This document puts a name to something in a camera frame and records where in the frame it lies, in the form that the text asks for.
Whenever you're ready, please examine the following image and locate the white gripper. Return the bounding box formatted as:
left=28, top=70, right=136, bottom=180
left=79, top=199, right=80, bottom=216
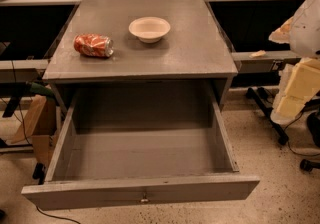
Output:
left=268, top=16, right=320, bottom=126

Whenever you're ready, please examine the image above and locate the brass top drawer knob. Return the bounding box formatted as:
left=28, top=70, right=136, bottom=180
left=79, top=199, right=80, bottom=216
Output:
left=140, top=193, right=150, bottom=204

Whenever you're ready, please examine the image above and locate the cardboard box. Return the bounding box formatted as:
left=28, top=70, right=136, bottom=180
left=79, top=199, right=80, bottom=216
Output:
left=11, top=95, right=58, bottom=167

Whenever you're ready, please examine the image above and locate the grey top drawer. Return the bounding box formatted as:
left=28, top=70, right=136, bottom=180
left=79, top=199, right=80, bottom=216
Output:
left=21, top=81, right=261, bottom=211

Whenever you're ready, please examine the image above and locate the black floor cable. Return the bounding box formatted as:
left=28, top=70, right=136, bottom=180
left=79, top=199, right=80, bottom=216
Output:
left=34, top=205, right=82, bottom=224

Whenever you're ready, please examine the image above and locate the white paper bowl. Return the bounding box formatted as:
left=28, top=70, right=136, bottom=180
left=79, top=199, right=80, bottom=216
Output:
left=129, top=17, right=171, bottom=43

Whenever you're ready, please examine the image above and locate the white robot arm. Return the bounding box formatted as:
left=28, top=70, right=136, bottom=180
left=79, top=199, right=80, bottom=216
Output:
left=269, top=0, right=320, bottom=124

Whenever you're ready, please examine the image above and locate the green tool handle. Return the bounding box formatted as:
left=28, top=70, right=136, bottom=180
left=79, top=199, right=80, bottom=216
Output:
left=27, top=82, right=54, bottom=98

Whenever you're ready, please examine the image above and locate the grey drawer cabinet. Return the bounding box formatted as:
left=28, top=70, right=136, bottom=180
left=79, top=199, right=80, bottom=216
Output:
left=43, top=0, right=237, bottom=102

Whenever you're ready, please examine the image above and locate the crushed orange soda can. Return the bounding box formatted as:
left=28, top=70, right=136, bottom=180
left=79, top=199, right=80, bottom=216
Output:
left=73, top=34, right=113, bottom=58

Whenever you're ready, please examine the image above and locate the small cream scrap on rail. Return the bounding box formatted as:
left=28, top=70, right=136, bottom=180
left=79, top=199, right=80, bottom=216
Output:
left=249, top=50, right=266, bottom=58

